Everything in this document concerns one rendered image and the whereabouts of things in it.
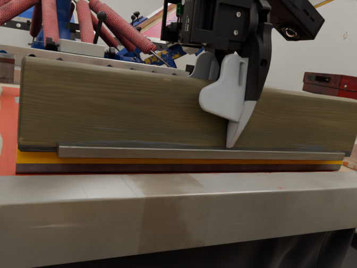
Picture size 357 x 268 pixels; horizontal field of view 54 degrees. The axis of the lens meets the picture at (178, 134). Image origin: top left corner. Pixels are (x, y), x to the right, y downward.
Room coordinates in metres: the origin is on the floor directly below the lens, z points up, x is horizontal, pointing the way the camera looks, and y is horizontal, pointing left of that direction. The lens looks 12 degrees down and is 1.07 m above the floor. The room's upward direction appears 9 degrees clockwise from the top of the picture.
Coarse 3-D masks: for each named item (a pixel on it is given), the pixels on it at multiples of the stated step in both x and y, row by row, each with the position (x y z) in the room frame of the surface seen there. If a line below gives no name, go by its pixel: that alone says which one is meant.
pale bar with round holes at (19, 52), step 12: (0, 48) 0.87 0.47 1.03; (12, 48) 0.89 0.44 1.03; (24, 48) 0.90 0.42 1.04; (36, 48) 0.95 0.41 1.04; (72, 60) 0.95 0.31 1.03; (84, 60) 0.97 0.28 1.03; (96, 60) 0.98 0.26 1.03; (108, 60) 1.00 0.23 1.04; (156, 72) 1.08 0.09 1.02; (168, 72) 1.09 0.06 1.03; (180, 72) 1.11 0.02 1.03
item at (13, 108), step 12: (0, 96) 0.64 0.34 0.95; (12, 96) 0.66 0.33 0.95; (12, 108) 0.55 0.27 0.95; (0, 120) 0.46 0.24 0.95; (12, 120) 0.47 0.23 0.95; (0, 132) 0.40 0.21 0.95; (12, 132) 0.41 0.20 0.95; (12, 144) 0.36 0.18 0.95; (0, 156) 0.32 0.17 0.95; (12, 156) 0.33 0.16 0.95; (0, 168) 0.29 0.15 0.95; (12, 168) 0.29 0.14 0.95
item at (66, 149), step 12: (60, 144) 0.28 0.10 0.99; (72, 144) 0.28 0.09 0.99; (84, 144) 0.29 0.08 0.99; (96, 144) 0.29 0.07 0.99; (108, 144) 0.30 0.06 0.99; (120, 144) 0.31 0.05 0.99; (132, 144) 0.31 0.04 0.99; (144, 144) 0.32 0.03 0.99; (156, 144) 0.33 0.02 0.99; (60, 156) 0.27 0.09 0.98; (72, 156) 0.28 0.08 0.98; (84, 156) 0.28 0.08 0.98; (96, 156) 0.29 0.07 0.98; (108, 156) 0.29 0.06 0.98; (120, 156) 0.30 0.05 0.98; (132, 156) 0.30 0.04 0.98; (144, 156) 0.31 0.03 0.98; (156, 156) 0.31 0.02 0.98; (168, 156) 0.32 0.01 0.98; (180, 156) 0.32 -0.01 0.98; (192, 156) 0.33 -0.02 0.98; (204, 156) 0.34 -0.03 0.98; (216, 156) 0.34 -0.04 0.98; (228, 156) 0.35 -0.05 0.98; (240, 156) 0.36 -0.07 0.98; (252, 156) 0.37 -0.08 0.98; (264, 156) 0.37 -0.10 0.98; (276, 156) 0.38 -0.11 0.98; (288, 156) 0.39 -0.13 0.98; (300, 156) 0.40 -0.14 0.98; (312, 156) 0.41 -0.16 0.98; (324, 156) 0.42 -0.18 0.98; (336, 156) 0.43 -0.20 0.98
